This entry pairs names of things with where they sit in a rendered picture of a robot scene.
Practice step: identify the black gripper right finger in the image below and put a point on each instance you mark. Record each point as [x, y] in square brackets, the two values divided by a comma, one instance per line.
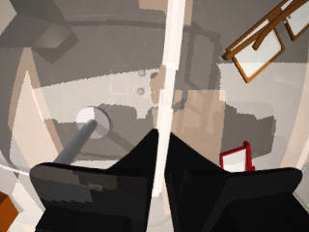
[199, 190]

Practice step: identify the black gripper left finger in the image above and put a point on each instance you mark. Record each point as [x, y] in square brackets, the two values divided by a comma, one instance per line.
[124, 189]

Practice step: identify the grey cylinder on round base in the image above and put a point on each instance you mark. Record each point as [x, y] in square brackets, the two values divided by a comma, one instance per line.
[93, 122]

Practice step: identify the grey flat panel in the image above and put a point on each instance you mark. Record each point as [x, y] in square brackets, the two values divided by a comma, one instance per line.
[301, 202]

